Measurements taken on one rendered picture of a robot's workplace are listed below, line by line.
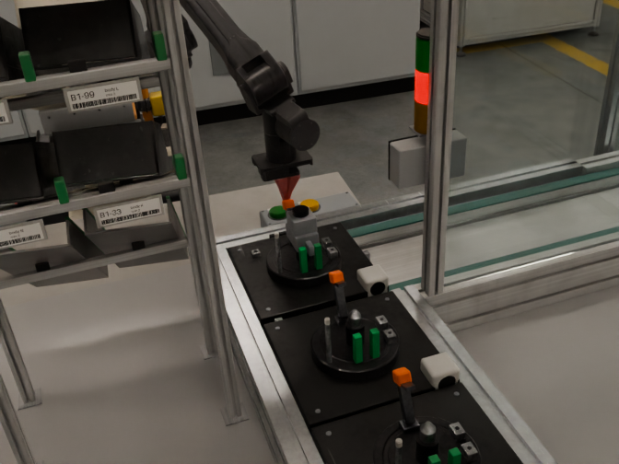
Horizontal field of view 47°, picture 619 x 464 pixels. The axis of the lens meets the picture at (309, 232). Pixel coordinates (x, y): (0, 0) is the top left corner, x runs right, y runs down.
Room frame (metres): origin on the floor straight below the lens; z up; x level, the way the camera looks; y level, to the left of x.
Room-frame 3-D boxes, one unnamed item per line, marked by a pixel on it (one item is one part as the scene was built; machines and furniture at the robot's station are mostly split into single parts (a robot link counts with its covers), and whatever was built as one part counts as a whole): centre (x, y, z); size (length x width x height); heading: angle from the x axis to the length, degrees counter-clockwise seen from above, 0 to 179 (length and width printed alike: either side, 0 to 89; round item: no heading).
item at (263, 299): (1.10, 0.01, 0.96); 0.24 x 0.24 x 0.02; 17
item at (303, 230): (1.09, 0.01, 1.06); 0.08 x 0.04 x 0.07; 17
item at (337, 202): (1.33, 0.00, 0.93); 0.21 x 0.07 x 0.06; 107
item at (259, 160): (1.20, 0.04, 1.17); 0.10 x 0.07 x 0.07; 108
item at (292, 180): (1.20, 0.05, 1.10); 0.07 x 0.07 x 0.09; 18
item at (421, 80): (1.05, -0.20, 1.33); 0.05 x 0.05 x 0.05
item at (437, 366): (0.86, -0.06, 1.01); 0.24 x 0.24 x 0.13; 17
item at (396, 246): (1.17, -0.28, 0.91); 0.84 x 0.28 x 0.10; 107
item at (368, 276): (1.04, -0.11, 0.97); 0.05 x 0.05 x 0.04; 17
